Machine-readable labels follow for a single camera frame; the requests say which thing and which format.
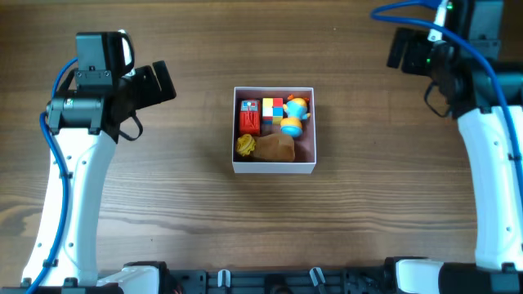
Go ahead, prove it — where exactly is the yellow round token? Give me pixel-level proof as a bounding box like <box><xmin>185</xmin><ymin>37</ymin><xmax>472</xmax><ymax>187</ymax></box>
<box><xmin>235</xmin><ymin>134</ymin><xmax>257</xmax><ymax>157</ymax></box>

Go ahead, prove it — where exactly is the blue orange toy figure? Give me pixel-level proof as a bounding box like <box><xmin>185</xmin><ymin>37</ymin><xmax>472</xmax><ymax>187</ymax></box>
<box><xmin>280</xmin><ymin>95</ymin><xmax>311</xmax><ymax>138</ymax></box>

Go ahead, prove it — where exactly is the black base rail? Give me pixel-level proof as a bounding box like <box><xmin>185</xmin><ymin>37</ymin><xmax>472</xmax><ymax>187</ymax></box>
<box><xmin>92</xmin><ymin>265</ymin><xmax>455</xmax><ymax>294</ymax></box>

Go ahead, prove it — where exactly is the red toy fire truck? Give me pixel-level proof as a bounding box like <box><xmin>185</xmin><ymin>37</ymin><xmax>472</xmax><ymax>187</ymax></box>
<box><xmin>239</xmin><ymin>100</ymin><xmax>261</xmax><ymax>136</ymax></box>

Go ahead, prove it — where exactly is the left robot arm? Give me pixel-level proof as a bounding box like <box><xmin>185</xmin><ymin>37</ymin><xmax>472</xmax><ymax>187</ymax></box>
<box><xmin>17</xmin><ymin>30</ymin><xmax>177</xmax><ymax>293</ymax></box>

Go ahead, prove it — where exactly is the left blue cable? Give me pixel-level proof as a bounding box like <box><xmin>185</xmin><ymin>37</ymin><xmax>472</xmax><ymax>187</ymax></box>
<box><xmin>24</xmin><ymin>56</ymin><xmax>79</xmax><ymax>294</ymax></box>

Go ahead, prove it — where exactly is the pink white open box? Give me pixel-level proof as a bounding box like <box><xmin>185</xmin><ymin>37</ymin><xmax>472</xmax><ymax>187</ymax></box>
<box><xmin>231</xmin><ymin>87</ymin><xmax>317</xmax><ymax>174</ymax></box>

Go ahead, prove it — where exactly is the brown plush toy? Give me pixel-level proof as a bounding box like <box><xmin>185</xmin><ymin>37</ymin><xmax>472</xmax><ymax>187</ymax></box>
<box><xmin>251</xmin><ymin>133</ymin><xmax>296</xmax><ymax>163</ymax></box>

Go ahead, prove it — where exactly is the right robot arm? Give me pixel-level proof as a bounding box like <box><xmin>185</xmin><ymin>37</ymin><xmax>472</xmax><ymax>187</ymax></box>
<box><xmin>371</xmin><ymin>1</ymin><xmax>522</xmax><ymax>293</ymax></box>

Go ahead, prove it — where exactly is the colourful two-by-two puzzle cube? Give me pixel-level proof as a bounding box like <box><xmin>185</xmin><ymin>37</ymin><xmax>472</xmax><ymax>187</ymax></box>
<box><xmin>261</xmin><ymin>98</ymin><xmax>284</xmax><ymax>125</ymax></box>

